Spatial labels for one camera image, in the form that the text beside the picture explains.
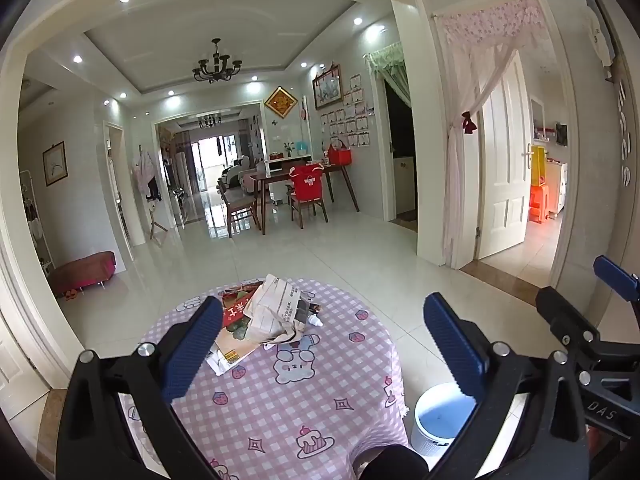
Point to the white shell wall decorations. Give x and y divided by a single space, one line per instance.
625 135

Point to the white cabinet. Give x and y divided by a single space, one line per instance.
557 185

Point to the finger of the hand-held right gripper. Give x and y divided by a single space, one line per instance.
615 271
565 310

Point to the dark hanging bag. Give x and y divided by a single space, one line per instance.
561 134

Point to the white appliance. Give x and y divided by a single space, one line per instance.
404 180

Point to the pale blue plastic bin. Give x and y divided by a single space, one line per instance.
435 420

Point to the wooden dining chair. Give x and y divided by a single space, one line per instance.
310 210
240 205

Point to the person's right hand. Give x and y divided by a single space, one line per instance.
599 440

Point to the brown paper bag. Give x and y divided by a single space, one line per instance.
232 347

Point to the white framed mirror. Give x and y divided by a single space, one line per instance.
538 115

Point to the teal jar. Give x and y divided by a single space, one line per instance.
300 146

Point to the wall of paper certificates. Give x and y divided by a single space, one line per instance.
350 125

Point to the large black chandelier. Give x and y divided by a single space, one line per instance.
216 67

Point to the red wall ornament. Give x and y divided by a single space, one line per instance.
303 110

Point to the newspaper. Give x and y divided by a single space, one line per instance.
275 310

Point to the red diamond wall decoration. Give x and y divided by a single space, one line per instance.
280 102

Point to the wooden dining table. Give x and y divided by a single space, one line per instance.
280 175

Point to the small black chandelier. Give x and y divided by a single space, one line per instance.
210 121

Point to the small white dropper bottle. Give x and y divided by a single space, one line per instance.
316 319

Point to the pink floral curtain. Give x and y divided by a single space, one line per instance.
455 185

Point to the white standing air conditioner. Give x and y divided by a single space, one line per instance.
181 180

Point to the pink garment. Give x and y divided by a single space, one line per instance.
142 167

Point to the green curtain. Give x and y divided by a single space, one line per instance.
395 70

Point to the white hanging cloth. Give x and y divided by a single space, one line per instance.
597 35

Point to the red bag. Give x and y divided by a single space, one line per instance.
340 155

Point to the orange plastic stool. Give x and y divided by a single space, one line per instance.
539 200

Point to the brown snack wrapper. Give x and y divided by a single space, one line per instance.
240 290

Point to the wooden coat rack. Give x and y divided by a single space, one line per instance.
156 220

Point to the maroon ottoman bench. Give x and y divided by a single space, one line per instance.
82 267

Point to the white shelf rack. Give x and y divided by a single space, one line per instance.
31 220

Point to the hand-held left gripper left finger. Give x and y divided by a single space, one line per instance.
192 350

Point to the orange slippers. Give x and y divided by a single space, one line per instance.
70 294

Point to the small framed picture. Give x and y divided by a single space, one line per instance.
55 162

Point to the red curtain bow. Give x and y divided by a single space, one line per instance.
469 122

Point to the white panel door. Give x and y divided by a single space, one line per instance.
502 160

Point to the dark cloth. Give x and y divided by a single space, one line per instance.
392 467

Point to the red chair cover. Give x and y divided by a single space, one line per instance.
307 182

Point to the large framed painting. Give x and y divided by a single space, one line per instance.
327 87

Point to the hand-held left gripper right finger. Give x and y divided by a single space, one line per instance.
455 350

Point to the white sideboard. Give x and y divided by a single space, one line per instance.
277 162

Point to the light sofa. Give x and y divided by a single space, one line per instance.
235 175

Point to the round table pink checked tablecloth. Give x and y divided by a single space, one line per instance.
300 410

